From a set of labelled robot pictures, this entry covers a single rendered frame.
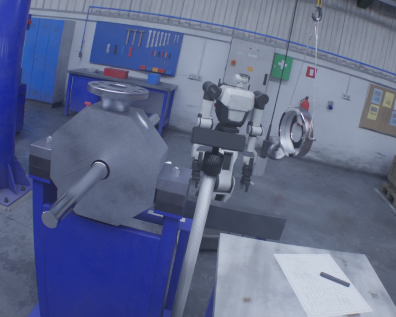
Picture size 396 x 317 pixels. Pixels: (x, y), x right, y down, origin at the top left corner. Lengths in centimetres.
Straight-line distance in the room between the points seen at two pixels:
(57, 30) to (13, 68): 377
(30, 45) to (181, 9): 313
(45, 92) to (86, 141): 571
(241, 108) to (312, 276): 167
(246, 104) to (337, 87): 423
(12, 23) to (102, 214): 214
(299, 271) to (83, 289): 108
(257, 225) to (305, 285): 62
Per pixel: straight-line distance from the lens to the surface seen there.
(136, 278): 168
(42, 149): 154
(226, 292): 122
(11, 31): 320
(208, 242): 293
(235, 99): 272
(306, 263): 153
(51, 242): 176
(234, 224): 187
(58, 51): 690
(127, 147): 137
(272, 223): 188
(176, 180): 139
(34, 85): 724
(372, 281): 159
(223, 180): 282
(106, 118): 137
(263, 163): 229
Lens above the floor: 163
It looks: 15 degrees down
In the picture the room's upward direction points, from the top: 12 degrees clockwise
